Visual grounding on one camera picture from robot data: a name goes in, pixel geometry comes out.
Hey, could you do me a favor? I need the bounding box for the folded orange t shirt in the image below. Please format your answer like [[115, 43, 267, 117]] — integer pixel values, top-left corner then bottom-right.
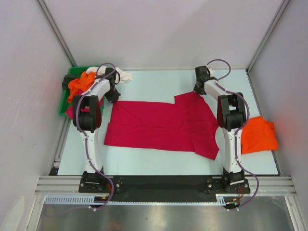
[[241, 116, 279, 154]]

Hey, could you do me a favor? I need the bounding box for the crimson t shirt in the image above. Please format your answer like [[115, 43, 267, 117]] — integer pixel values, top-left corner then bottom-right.
[[104, 92, 219, 160]]

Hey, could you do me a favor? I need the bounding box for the grey slotted cable duct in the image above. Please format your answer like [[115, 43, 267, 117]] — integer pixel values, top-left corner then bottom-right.
[[45, 195, 231, 206]]

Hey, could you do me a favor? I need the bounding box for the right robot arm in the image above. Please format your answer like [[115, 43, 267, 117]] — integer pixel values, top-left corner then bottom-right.
[[193, 65, 247, 193]]

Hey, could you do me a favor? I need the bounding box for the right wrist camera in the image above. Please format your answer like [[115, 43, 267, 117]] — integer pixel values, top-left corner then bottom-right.
[[208, 68, 215, 77]]

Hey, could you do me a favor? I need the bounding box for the magenta t shirt in bin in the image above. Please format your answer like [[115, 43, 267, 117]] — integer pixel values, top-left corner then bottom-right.
[[64, 89, 84, 119]]

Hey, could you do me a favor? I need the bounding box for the dark green t shirt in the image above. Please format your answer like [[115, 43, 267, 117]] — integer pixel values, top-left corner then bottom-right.
[[62, 74, 80, 90]]

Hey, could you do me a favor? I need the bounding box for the aluminium frame rail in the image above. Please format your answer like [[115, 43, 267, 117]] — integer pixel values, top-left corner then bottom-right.
[[35, 176, 296, 196]]

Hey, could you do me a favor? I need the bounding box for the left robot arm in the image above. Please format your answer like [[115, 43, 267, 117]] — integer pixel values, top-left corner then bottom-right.
[[72, 67, 120, 193]]

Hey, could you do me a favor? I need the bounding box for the green plastic bin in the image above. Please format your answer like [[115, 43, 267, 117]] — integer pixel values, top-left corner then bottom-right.
[[59, 66, 106, 118]]

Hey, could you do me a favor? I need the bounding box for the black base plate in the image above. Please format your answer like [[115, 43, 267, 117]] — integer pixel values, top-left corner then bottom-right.
[[78, 173, 250, 203]]

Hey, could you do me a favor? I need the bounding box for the white t shirt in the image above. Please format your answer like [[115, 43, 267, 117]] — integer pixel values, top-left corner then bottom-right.
[[86, 65, 132, 83]]

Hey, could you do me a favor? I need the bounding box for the crumpled orange t shirt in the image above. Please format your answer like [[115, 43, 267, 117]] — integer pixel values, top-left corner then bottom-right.
[[67, 71, 96, 103]]

